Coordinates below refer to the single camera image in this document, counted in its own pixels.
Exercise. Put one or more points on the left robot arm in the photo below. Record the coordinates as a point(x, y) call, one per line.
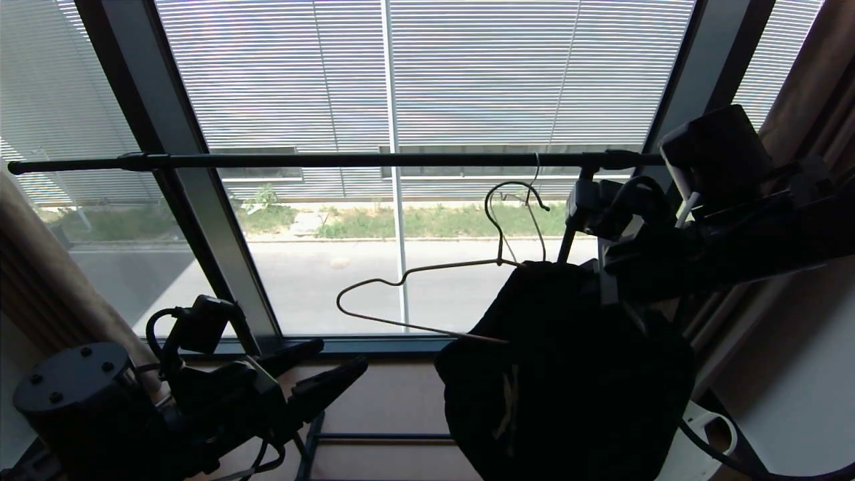
point(80, 407)

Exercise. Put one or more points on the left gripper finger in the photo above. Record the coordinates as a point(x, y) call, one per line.
point(327, 391)
point(290, 357)

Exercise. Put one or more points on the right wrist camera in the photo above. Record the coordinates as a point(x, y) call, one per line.
point(601, 207)

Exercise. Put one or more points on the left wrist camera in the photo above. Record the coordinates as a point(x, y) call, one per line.
point(207, 324)

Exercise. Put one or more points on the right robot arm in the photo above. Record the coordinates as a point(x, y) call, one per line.
point(748, 234)

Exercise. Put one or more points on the black clothes rack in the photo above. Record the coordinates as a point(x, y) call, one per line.
point(401, 159)

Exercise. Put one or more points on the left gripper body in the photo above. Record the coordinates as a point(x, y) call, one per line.
point(227, 407)

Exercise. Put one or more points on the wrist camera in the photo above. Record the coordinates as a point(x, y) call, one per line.
point(207, 324)
point(601, 207)

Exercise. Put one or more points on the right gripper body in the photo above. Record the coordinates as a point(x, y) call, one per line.
point(634, 274)

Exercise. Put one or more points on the window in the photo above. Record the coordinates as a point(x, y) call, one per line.
point(695, 67)

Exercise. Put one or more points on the white laundry basket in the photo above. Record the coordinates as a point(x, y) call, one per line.
point(695, 447)

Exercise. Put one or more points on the pink clothes hanger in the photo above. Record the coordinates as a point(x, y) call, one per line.
point(536, 167)
point(498, 247)

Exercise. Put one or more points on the brown curtain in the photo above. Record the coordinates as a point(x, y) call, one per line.
point(60, 287)
point(815, 80)

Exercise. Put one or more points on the black garment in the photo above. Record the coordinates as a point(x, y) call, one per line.
point(568, 387)

